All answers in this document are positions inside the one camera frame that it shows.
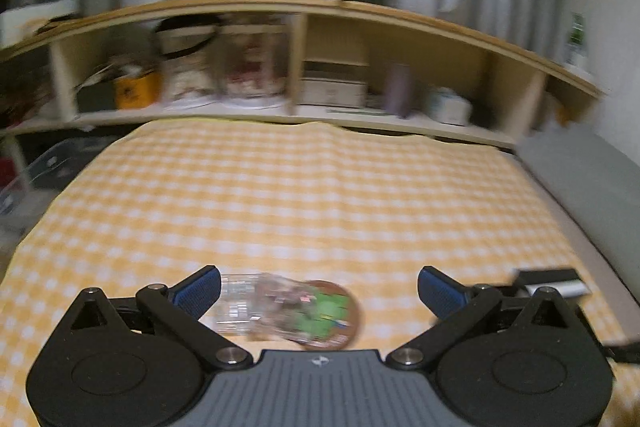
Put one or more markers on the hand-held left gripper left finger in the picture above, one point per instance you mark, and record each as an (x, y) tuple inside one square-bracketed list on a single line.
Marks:
[(200, 291)]

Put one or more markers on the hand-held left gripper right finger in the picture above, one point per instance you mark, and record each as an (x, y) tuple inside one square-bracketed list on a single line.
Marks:
[(440, 292)]

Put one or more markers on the small clear ribbed plastic case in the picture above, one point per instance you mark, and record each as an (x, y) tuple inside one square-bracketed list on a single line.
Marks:
[(240, 304)]

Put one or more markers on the clear case with iridescent pieces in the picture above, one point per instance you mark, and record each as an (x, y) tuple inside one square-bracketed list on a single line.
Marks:
[(310, 312)]

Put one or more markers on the yellow checkered cloth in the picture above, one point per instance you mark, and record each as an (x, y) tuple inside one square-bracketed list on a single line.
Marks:
[(300, 197)]

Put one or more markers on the clear plastic storage bin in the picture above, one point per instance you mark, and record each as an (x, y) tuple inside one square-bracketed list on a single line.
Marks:
[(50, 187)]

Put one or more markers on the grey pillow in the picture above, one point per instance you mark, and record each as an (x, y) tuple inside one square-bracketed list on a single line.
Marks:
[(590, 187)]

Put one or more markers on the white tissue box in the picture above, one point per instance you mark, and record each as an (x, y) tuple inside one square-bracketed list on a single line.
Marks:
[(448, 106)]

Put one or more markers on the purple bottle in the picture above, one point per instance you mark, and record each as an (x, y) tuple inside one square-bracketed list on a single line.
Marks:
[(398, 89)]

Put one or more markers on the yellow box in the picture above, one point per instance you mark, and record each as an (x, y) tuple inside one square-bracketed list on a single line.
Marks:
[(137, 91)]

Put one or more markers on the white drawer box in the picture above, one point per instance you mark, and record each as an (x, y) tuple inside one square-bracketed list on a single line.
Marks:
[(332, 89)]

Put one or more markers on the wooden shelf unit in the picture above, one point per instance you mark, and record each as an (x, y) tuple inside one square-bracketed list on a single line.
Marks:
[(296, 57)]

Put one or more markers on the green and white packet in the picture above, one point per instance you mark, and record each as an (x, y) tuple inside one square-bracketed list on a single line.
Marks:
[(577, 39)]

